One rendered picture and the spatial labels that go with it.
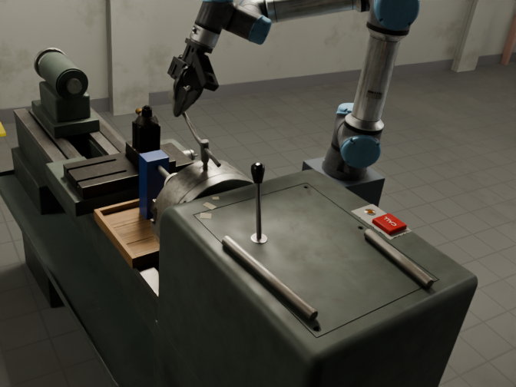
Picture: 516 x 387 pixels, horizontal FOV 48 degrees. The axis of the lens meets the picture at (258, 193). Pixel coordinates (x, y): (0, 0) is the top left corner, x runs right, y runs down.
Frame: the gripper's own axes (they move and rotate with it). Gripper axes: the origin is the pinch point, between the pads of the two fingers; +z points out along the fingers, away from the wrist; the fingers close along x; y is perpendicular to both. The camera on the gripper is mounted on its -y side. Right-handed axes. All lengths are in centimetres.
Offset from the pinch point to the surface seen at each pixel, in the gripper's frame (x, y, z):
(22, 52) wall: -66, 293, 64
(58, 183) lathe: 4, 45, 47
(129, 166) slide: -16, 38, 34
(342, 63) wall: -360, 267, -16
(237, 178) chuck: -9.0, -23.2, 7.4
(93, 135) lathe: -25, 85, 42
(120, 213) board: -10, 23, 45
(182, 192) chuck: 2.9, -18.3, 15.6
